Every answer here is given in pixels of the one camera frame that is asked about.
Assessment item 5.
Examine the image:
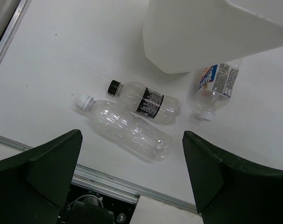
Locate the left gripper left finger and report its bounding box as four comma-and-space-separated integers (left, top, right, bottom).
0, 129, 83, 224

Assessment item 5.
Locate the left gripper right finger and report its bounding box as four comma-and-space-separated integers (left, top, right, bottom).
182, 131, 283, 224

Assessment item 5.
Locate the white octagonal plastic bin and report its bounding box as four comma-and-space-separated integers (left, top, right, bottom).
143, 0, 283, 74

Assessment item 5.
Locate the clear unlabelled plastic bottle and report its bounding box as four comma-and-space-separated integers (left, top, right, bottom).
76, 94, 173, 163

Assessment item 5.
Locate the blue white label plastic bottle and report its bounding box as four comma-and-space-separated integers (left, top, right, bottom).
186, 58, 243, 124

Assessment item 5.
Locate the black label plastic bottle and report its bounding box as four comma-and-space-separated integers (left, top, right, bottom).
107, 80, 181, 126

